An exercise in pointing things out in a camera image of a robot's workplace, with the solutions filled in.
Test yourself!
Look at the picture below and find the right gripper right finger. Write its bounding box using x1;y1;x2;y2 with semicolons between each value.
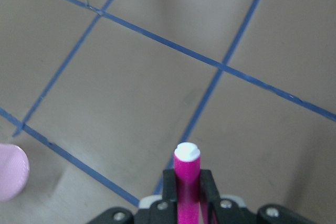
199;169;223;223

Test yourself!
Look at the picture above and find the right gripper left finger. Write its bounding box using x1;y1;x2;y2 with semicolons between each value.
162;169;177;223

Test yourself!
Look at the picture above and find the pink mesh cup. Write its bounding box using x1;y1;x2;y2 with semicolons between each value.
1;143;30;202

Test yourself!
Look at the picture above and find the pink highlighter pen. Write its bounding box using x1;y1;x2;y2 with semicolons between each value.
174;142;201;223

